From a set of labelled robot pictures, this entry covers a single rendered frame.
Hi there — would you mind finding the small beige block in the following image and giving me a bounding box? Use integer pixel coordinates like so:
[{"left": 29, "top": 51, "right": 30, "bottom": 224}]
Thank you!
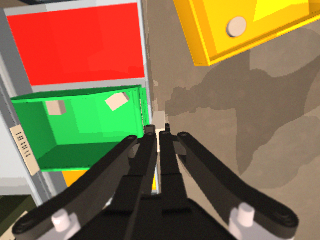
[
  {"left": 45, "top": 100, "right": 66, "bottom": 115},
  {"left": 105, "top": 92, "right": 130, "bottom": 111}
]

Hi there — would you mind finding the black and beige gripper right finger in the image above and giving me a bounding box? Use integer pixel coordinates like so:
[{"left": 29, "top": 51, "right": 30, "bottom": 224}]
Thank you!
[{"left": 157, "top": 111, "right": 299, "bottom": 240}]

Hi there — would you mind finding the green bin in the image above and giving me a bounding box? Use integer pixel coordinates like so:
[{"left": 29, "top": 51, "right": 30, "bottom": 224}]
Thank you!
[{"left": 10, "top": 85, "right": 146, "bottom": 172}]

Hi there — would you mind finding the yellow bin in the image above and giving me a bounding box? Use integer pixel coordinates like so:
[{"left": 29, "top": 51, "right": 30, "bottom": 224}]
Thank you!
[{"left": 173, "top": 0, "right": 320, "bottom": 66}]

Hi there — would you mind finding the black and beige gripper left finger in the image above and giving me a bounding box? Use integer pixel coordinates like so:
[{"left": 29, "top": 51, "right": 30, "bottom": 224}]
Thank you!
[{"left": 11, "top": 111, "right": 159, "bottom": 240}]

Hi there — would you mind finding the pale peach round disc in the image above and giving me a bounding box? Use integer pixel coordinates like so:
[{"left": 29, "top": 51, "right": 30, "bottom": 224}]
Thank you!
[{"left": 226, "top": 16, "right": 246, "bottom": 38}]

